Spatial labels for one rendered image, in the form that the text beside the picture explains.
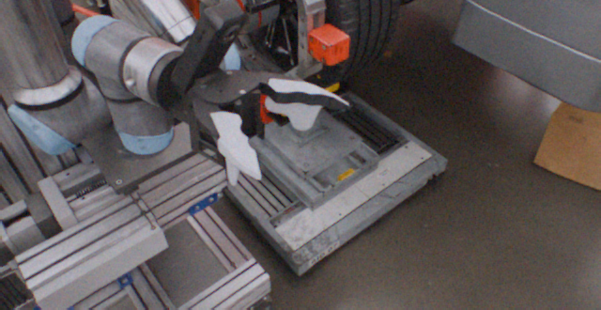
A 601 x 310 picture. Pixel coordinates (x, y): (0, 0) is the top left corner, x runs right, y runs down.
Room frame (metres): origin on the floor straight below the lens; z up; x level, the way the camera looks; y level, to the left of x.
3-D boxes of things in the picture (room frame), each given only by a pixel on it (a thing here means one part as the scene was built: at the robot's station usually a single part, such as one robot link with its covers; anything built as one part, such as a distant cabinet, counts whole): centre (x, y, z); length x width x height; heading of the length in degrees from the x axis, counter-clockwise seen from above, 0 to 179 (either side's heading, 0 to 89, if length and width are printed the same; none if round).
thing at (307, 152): (1.45, 0.01, 0.32); 0.40 x 0.30 x 0.28; 39
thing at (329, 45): (1.10, -0.06, 0.85); 0.09 x 0.08 x 0.07; 39
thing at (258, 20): (1.30, 0.20, 0.85); 0.21 x 0.14 x 0.14; 129
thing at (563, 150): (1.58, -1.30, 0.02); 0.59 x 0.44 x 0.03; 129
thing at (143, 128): (0.52, 0.22, 1.12); 0.11 x 0.08 x 0.11; 144
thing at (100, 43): (0.51, 0.24, 1.21); 0.11 x 0.08 x 0.09; 54
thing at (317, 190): (1.43, -0.01, 0.13); 0.50 x 0.36 x 0.10; 39
